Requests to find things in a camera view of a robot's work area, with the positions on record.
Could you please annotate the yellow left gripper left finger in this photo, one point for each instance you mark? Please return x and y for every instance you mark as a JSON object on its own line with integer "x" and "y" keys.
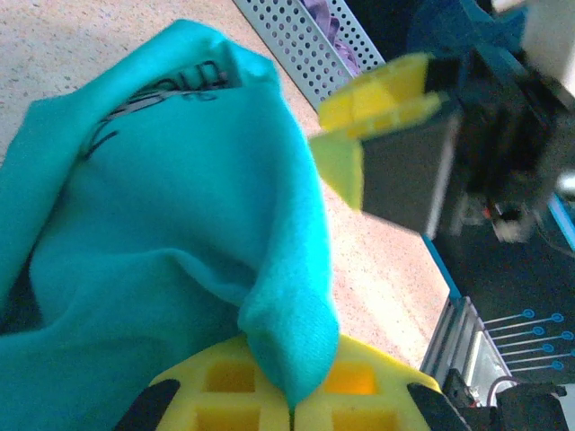
{"x": 215, "y": 404}

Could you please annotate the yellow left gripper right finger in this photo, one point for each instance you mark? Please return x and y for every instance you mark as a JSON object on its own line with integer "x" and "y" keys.
{"x": 382, "y": 404}

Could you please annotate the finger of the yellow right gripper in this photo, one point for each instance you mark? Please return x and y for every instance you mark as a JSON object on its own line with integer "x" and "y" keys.
{"x": 404, "y": 175}
{"x": 373, "y": 99}

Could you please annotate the teal t-shirt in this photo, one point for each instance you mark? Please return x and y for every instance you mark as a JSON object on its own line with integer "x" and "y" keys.
{"x": 179, "y": 202}

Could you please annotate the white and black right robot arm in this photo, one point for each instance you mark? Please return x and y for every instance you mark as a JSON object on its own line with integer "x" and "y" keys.
{"x": 516, "y": 408}

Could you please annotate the grey perforated plastic basket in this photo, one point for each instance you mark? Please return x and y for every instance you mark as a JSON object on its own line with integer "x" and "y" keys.
{"x": 305, "y": 49}

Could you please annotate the purple cloths pile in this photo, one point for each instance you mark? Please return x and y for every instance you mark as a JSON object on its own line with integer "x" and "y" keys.
{"x": 330, "y": 27}

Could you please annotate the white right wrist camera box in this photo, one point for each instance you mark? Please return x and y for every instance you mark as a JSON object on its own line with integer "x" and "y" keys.
{"x": 550, "y": 40}

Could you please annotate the aluminium table side rail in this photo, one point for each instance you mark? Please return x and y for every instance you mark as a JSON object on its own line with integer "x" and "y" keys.
{"x": 467, "y": 341}

